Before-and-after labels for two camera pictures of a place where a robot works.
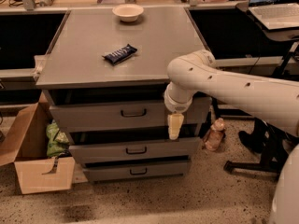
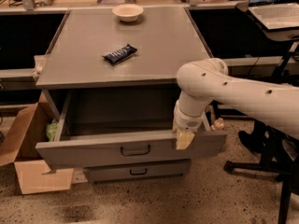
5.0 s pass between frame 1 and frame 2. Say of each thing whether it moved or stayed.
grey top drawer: moved
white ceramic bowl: stayed
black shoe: stayed
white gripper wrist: moved
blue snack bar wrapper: stayed
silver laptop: stayed
